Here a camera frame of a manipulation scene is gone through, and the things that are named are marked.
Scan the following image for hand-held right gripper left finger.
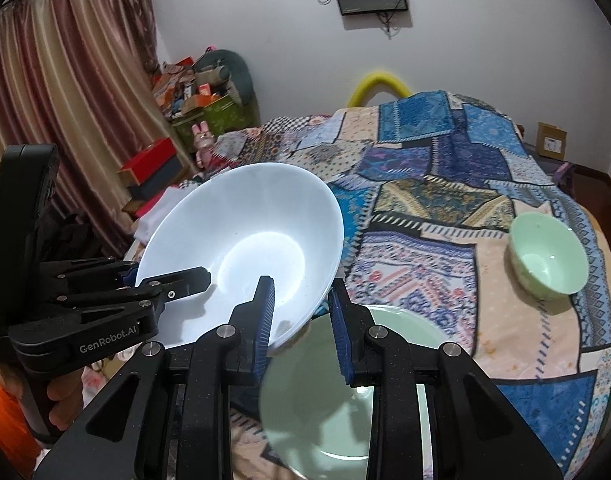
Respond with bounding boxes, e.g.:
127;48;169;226
32;275;276;480

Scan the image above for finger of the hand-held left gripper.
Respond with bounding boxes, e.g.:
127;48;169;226
38;256;138;291
60;266;212;312

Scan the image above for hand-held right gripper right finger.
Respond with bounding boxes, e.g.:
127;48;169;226
328;277;579;480

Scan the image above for large white bowl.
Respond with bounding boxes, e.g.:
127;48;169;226
135;161;345;356

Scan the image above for green plate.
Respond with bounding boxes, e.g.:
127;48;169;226
259;304;453;480

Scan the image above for person's left hand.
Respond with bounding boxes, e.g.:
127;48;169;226
45;366;86;433

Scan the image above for white folded cloth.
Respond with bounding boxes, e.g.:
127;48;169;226
132;180;201;247

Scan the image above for dark blue box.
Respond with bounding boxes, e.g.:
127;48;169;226
128;157;196;202

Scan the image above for striped brown curtain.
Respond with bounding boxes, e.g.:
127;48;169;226
0;0;162;261

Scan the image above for patchwork printed blanket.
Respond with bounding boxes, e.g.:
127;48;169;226
82;90;611;480

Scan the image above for red box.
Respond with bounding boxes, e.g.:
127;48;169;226
118;139;178;186

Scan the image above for pink rabbit toy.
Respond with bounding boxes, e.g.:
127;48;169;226
191;121;217;167

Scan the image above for green box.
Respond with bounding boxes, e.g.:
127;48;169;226
170;95;247;147

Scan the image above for teal cushion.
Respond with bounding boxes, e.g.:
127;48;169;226
195;49;259;107

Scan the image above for small green bowl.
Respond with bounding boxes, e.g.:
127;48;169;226
508;211;589;302

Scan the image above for yellow foam tube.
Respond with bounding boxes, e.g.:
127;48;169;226
348;72;412;108

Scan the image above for cardboard box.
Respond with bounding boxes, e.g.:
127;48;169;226
535;121;568;157

